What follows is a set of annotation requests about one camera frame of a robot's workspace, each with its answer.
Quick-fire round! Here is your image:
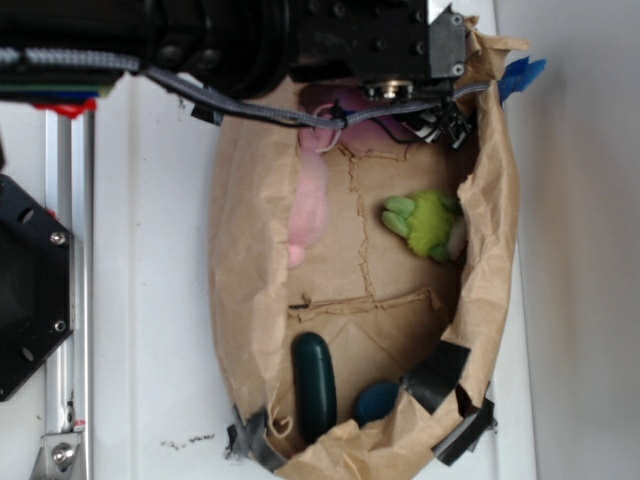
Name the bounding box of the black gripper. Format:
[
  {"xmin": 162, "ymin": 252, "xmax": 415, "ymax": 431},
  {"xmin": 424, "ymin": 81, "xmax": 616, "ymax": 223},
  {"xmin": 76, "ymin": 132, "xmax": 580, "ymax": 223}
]
[{"xmin": 289, "ymin": 1, "xmax": 472, "ymax": 149}]

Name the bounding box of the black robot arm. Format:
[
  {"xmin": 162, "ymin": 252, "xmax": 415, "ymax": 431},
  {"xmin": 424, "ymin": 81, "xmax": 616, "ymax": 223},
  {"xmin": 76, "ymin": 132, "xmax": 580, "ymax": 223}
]
[{"xmin": 1, "ymin": 1, "xmax": 472, "ymax": 147}]

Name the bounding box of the blue tape right piece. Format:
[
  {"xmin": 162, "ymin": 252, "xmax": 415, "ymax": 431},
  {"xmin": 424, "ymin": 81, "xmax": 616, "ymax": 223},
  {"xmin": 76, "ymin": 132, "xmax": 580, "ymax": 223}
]
[{"xmin": 498, "ymin": 57, "xmax": 547, "ymax": 103}]

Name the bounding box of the green plush frog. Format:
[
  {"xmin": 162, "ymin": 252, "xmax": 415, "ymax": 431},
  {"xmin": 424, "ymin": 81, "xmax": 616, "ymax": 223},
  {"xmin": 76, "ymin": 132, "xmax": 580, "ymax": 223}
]
[{"xmin": 381, "ymin": 189, "xmax": 467, "ymax": 263}]

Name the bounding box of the pink plush bunny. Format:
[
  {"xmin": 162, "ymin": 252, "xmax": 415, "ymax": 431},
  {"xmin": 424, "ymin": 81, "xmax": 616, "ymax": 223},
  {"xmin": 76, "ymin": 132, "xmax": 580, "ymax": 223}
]
[{"xmin": 287, "ymin": 87, "xmax": 403, "ymax": 269}]

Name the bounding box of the brown paper bag container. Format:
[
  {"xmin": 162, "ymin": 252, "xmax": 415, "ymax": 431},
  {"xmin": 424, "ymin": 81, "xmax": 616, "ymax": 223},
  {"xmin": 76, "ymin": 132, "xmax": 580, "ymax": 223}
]
[{"xmin": 209, "ymin": 18, "xmax": 529, "ymax": 479}]

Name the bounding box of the dark green cucumber toy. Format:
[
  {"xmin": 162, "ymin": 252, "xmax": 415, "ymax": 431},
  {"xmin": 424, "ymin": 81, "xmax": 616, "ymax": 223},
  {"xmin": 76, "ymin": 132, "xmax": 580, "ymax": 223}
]
[{"xmin": 292, "ymin": 332, "xmax": 337, "ymax": 444}]

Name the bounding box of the blue round toy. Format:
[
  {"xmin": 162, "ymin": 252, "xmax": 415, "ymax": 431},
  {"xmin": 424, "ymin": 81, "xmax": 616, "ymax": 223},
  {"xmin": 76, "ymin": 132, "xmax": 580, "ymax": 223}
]
[{"xmin": 354, "ymin": 381, "xmax": 399, "ymax": 426}]

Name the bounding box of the aluminium extrusion rail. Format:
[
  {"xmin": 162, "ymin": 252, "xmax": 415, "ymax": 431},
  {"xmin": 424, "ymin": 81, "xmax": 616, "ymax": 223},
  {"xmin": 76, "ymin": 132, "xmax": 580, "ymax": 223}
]
[{"xmin": 33, "ymin": 113, "xmax": 95, "ymax": 479}]

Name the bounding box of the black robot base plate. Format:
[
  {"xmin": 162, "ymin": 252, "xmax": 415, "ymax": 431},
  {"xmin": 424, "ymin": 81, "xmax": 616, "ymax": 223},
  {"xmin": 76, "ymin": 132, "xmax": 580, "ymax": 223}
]
[{"xmin": 1, "ymin": 174, "xmax": 72, "ymax": 402}]

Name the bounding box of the metal corner bracket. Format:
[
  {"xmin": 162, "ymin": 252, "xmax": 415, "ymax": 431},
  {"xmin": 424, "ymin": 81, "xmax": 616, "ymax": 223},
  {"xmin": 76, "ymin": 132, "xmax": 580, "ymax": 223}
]
[{"xmin": 29, "ymin": 432, "xmax": 86, "ymax": 480}]

